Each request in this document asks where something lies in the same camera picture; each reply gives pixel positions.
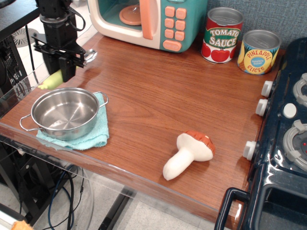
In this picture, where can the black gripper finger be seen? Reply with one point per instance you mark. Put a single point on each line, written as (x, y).
(67, 68)
(52, 63)

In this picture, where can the dark blue toy stove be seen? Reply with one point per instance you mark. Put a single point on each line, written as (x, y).
(276, 198)

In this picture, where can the white stove knob middle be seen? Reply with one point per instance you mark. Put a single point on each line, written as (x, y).
(261, 107)

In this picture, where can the black desk left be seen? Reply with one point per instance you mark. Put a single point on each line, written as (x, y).
(16, 15)

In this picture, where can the stainless steel pot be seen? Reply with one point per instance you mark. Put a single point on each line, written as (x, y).
(66, 113)

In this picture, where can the pineapple slices can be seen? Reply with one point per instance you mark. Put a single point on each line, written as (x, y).
(258, 51)

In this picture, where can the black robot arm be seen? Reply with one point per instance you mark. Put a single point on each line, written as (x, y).
(57, 8)

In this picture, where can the toy microwave teal cream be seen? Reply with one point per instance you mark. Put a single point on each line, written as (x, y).
(169, 25)

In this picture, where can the spoon with green handle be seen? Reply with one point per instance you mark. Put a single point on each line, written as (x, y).
(56, 79)

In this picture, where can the white stove knob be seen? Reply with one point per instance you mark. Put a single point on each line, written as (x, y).
(261, 107)
(266, 89)
(249, 149)

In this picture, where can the white stove knob upper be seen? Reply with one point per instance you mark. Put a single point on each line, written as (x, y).
(266, 89)

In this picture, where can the light blue cloth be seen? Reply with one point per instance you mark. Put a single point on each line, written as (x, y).
(96, 138)

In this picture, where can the tomato sauce can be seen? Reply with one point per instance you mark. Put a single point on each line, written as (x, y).
(221, 34)

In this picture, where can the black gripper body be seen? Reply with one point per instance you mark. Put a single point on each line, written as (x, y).
(60, 38)

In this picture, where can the plush white brown mushroom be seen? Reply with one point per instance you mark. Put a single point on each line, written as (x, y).
(192, 146)

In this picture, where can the white stove knob lower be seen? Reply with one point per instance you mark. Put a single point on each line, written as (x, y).
(249, 149)

